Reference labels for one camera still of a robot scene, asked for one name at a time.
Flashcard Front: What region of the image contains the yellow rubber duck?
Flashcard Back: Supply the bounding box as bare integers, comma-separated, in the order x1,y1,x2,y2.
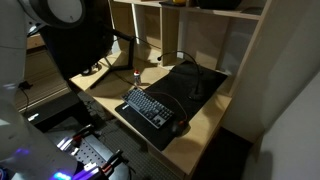
172,0,186,4

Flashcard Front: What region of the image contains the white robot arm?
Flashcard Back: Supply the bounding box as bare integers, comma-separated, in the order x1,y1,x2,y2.
0,0,85,180

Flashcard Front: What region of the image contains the perforated metal robot base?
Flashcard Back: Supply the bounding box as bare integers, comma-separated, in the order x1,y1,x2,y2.
44,123,131,180

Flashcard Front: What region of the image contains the wooden shelf unit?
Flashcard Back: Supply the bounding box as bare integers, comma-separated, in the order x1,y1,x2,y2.
108,0,278,98

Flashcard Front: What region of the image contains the black pouch on shelf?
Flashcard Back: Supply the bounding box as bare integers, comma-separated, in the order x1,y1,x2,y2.
197,0,242,10

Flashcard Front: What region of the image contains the dark mechanical keyboard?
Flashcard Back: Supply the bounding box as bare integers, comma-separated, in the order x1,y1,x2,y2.
121,89,174,129

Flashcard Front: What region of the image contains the black desk mat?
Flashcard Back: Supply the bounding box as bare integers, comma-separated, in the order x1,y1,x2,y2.
115,62,227,150

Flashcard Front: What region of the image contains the white glue bottle red cap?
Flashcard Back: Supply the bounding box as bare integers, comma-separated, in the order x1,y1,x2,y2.
133,70,141,86

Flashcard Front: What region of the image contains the black gooseneck microphone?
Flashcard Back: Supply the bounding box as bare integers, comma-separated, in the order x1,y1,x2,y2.
157,50,204,101

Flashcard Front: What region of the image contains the black computer mouse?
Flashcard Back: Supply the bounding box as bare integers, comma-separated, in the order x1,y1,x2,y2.
171,121,185,137

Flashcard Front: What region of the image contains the black monitor stand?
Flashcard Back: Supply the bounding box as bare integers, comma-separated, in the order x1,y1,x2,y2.
90,28,135,89

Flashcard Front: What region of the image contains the black flat tray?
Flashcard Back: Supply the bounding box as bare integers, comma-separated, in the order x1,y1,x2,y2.
159,0,186,7

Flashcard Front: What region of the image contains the black monitor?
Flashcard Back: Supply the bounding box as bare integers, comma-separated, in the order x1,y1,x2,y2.
40,0,113,80

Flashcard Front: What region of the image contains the red keyboard cable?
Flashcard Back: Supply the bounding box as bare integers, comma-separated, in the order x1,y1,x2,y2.
146,90,189,123

